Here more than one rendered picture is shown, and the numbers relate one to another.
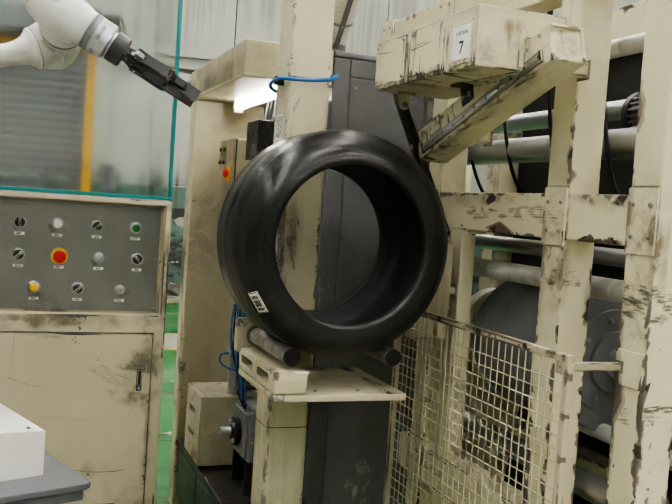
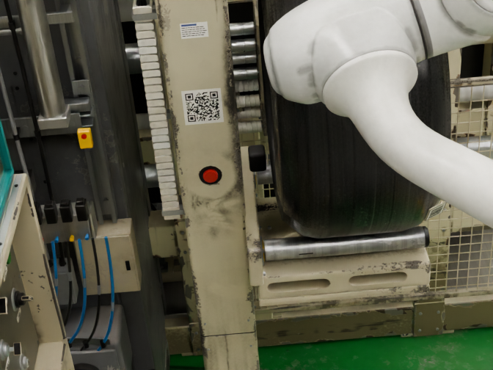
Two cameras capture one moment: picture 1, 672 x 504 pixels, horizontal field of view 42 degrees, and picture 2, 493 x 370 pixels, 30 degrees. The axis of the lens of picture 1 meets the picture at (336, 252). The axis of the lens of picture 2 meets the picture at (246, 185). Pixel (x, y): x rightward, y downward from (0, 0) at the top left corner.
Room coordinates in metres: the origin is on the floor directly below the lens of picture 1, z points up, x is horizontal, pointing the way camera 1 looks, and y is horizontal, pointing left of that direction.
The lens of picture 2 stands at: (1.99, 1.61, 2.09)
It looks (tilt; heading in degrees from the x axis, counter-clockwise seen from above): 34 degrees down; 291
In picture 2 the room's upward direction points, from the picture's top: 5 degrees counter-clockwise
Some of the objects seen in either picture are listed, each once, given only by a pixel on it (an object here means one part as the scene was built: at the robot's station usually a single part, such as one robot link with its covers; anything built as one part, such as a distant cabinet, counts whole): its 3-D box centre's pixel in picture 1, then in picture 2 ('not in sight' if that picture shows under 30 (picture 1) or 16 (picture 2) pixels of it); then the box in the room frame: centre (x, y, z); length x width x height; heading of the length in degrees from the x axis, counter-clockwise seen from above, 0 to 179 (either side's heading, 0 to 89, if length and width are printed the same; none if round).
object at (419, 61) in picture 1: (459, 58); not in sight; (2.37, -0.30, 1.71); 0.61 x 0.25 x 0.15; 21
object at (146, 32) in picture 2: not in sight; (161, 114); (2.69, 0.19, 1.19); 0.05 x 0.04 x 0.48; 111
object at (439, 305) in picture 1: (414, 287); (221, 71); (2.73, -0.26, 1.05); 0.20 x 0.15 x 0.30; 21
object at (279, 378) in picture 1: (271, 369); (341, 268); (2.34, 0.15, 0.84); 0.36 x 0.09 x 0.06; 21
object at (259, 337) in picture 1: (273, 345); (343, 243); (2.33, 0.15, 0.90); 0.35 x 0.05 x 0.05; 21
